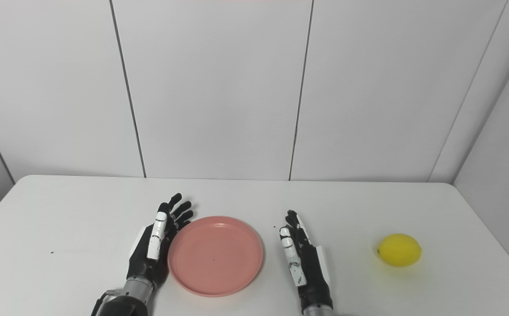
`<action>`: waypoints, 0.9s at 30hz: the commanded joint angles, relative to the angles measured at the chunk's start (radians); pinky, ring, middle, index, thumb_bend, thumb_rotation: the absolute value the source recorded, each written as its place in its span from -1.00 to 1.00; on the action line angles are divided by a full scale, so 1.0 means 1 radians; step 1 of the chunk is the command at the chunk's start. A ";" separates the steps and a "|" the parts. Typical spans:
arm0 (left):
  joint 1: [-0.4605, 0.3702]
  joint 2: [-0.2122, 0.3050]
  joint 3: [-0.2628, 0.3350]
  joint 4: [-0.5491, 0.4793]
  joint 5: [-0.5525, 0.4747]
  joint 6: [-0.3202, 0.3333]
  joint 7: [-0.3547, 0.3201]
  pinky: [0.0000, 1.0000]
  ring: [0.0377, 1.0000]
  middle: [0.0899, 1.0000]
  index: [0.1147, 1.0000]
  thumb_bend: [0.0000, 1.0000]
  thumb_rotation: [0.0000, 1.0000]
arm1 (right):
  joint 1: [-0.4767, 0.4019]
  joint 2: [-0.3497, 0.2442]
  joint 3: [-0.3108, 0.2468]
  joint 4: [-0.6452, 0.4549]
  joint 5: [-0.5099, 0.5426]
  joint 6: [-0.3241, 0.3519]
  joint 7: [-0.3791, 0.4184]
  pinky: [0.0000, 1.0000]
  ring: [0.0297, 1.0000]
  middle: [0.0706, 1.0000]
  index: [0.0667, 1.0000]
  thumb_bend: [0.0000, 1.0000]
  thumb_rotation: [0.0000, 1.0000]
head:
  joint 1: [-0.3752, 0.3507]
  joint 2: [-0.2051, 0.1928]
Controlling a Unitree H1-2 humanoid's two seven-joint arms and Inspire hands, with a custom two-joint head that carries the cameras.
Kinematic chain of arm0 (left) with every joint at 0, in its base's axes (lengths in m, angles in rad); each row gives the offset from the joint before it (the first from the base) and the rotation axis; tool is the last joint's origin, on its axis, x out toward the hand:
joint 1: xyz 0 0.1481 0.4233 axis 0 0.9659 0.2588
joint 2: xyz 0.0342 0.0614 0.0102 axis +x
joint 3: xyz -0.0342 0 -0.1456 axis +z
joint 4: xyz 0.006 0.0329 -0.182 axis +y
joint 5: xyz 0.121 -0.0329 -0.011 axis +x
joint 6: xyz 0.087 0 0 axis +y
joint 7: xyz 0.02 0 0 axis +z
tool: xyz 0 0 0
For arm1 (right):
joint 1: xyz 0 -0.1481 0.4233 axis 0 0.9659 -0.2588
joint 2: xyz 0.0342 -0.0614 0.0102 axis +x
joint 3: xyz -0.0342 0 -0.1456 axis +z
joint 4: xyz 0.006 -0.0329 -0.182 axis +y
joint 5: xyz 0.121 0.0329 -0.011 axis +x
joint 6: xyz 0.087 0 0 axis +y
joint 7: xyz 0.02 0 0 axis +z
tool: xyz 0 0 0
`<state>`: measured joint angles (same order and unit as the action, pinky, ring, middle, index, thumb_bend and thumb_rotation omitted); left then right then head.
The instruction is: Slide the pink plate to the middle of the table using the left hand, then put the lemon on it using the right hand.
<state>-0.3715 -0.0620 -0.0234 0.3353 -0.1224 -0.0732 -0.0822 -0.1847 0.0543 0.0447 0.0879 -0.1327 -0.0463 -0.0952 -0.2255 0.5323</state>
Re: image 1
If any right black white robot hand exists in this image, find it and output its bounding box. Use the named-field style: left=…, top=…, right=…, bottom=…
left=279, top=210, right=334, bottom=311

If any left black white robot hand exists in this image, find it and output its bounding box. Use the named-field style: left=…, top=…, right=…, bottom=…
left=126, top=193, right=194, bottom=286

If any pink round plate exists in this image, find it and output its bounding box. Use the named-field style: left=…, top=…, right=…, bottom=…
left=168, top=215, right=264, bottom=297

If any yellow lemon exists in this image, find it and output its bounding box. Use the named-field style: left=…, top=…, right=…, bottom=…
left=376, top=233, right=422, bottom=267

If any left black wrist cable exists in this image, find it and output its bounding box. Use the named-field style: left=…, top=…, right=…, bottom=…
left=91, top=290, right=121, bottom=316

